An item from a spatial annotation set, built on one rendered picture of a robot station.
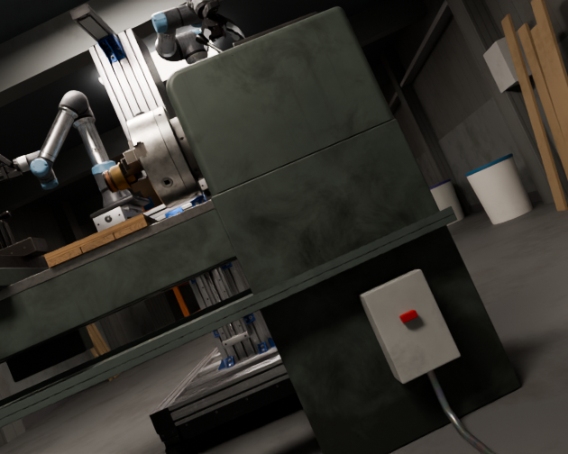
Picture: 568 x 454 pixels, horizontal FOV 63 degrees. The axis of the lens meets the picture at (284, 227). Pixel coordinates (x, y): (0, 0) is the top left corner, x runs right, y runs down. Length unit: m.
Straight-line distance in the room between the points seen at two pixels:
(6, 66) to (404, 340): 3.90
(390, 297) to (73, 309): 0.90
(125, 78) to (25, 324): 1.51
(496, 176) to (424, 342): 4.08
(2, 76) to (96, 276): 3.24
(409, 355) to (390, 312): 0.13
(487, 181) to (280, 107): 4.10
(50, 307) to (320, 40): 1.11
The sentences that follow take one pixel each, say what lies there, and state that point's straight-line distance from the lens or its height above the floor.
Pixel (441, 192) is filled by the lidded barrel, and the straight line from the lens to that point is 7.61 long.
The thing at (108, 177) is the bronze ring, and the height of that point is 1.08.
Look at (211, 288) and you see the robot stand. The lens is 2.35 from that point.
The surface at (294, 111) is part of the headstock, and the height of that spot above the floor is 1.00.
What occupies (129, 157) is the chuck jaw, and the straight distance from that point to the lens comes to 1.50.
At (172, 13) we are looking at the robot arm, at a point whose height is 1.67.
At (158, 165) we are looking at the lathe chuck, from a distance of 1.46.
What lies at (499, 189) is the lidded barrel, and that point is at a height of 0.33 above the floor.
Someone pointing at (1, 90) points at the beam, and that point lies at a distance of 4.50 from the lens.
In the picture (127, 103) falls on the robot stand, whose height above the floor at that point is 1.68.
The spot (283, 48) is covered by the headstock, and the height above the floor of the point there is 1.19.
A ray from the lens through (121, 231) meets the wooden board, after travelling 1.43.
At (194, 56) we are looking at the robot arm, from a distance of 2.40.
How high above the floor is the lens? 0.63
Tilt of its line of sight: 3 degrees up
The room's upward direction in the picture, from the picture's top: 24 degrees counter-clockwise
